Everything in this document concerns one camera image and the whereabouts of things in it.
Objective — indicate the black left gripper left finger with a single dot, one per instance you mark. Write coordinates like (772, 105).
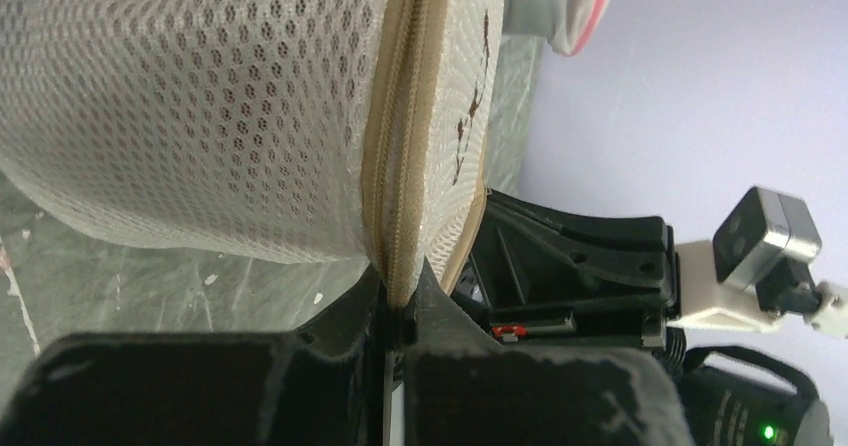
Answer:
(319, 384)

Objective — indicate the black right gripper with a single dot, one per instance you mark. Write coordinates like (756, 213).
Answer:
(537, 276)

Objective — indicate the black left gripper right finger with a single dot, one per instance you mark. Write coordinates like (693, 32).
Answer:
(463, 388)

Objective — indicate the beige mesh laundry bag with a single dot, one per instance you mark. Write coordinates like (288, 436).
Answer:
(292, 131)

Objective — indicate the white mesh bag red zipper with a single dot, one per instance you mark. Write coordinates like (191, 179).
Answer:
(566, 25)

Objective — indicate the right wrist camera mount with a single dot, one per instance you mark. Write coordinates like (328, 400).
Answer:
(755, 271)

